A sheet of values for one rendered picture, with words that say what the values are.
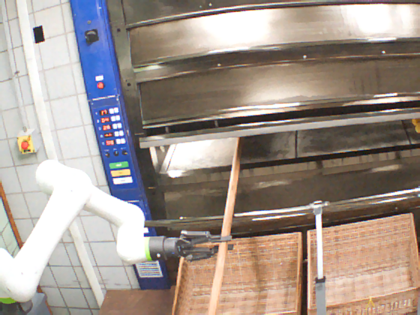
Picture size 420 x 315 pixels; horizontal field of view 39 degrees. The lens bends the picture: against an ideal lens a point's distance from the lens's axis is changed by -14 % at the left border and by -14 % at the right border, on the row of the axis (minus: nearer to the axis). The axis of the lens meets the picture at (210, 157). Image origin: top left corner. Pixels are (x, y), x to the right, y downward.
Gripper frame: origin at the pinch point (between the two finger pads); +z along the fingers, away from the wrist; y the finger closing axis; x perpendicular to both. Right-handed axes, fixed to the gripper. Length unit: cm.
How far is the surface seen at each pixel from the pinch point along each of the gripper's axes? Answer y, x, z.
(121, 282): 59, -61, -68
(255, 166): 1, -61, 8
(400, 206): 31, -59, 77
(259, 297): 60, -42, 4
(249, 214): 2.3, -22.4, 7.8
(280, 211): 2.5, -22.1, 20.0
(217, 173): 2, -60, -8
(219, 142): 1, -91, -10
